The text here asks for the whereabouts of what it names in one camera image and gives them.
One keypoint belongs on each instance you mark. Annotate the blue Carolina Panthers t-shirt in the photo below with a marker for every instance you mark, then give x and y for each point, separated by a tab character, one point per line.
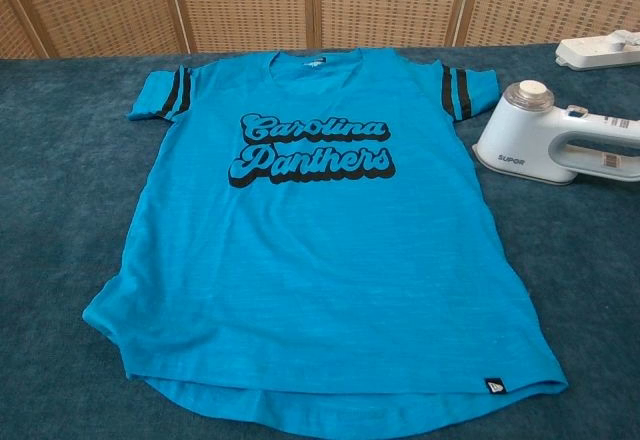
320	260

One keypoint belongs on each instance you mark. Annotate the white handheld garment steamer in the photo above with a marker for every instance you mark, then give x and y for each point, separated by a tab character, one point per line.
510	135

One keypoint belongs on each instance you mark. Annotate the wicker folding screen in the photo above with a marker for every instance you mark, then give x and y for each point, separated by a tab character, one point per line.
250	5

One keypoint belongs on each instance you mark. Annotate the dark blue carpeted table surface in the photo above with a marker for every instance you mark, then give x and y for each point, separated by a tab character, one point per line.
50	210

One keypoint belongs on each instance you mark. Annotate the white power strip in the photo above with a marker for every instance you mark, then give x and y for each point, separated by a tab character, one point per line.
585	56

